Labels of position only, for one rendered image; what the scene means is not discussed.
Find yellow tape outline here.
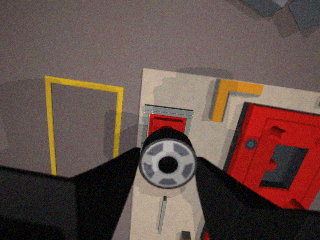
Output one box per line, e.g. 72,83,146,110
45,75,124,175

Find black and grey wheel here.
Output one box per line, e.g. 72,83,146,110
138,128,198,189

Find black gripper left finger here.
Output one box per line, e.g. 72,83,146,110
0,147,141,240

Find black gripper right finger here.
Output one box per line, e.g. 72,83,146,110
195,157,320,240

